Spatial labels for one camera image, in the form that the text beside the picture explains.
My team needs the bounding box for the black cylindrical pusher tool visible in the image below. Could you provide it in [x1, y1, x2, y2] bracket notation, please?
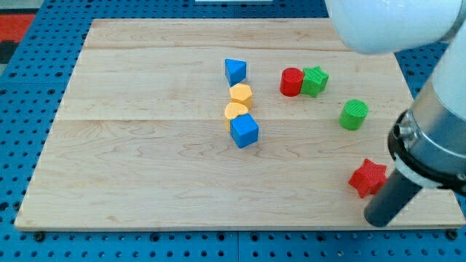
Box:
[363, 169, 422, 227]

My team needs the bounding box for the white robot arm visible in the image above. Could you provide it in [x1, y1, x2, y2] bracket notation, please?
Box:
[325, 0, 465, 227]

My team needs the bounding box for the red star block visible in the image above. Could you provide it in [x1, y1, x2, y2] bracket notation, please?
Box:
[348, 159, 387, 199]

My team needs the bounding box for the green star block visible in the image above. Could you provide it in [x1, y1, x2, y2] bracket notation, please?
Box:
[300, 66, 329, 98]

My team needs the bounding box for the green cylinder block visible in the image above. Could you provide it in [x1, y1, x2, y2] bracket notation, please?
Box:
[339, 99, 369, 130]

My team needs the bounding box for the red cylinder block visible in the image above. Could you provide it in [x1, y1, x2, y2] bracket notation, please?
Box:
[280, 68, 304, 97]

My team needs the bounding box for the blue cube block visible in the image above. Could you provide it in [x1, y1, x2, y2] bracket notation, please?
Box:
[230, 114, 259, 148]

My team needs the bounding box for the yellow heart block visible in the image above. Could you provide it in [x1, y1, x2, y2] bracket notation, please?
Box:
[224, 102, 249, 132]

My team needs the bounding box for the yellow hexagon block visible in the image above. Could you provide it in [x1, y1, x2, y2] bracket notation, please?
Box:
[229, 84, 253, 109]

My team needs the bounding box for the wooden board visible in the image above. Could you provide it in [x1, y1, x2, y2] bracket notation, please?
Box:
[14, 17, 466, 232]

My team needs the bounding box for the blue triangle block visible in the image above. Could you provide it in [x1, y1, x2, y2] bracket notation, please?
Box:
[224, 59, 247, 87]

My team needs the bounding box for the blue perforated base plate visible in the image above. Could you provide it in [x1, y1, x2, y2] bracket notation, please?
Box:
[1, 0, 465, 261]

